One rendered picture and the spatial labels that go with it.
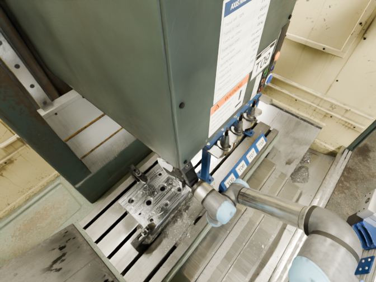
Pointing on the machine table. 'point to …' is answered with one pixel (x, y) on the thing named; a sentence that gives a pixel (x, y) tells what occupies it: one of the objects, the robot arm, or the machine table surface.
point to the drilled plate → (155, 188)
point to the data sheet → (238, 42)
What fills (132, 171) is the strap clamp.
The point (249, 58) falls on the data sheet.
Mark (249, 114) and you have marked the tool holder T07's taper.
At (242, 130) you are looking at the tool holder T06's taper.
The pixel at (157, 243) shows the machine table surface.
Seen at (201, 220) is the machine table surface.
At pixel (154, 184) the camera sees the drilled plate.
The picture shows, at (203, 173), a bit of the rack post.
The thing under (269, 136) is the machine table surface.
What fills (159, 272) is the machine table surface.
